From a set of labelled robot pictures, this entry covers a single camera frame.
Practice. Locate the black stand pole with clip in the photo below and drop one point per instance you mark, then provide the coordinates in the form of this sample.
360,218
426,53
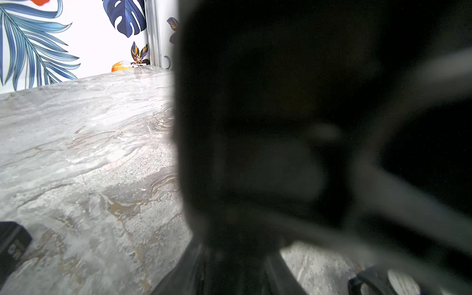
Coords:
346,124

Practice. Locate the black round stand base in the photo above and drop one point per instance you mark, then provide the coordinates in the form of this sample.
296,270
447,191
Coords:
206,270

